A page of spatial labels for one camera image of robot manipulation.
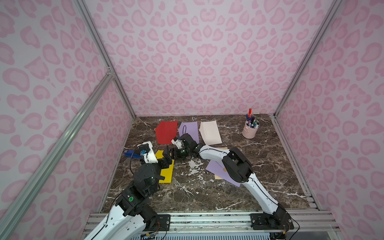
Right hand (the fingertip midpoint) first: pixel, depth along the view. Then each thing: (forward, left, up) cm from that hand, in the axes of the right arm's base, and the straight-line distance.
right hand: (167, 159), depth 93 cm
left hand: (-7, -3, +26) cm, 27 cm away
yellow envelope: (-9, -1, -1) cm, 9 cm away
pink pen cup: (+20, -53, +6) cm, 57 cm away
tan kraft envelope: (-10, -30, -3) cm, 32 cm away
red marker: (+29, -54, +11) cm, 62 cm away
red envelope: (+24, +5, -3) cm, 25 cm away
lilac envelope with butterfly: (+26, -13, -2) cm, 30 cm away
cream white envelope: (+23, -27, -5) cm, 36 cm away
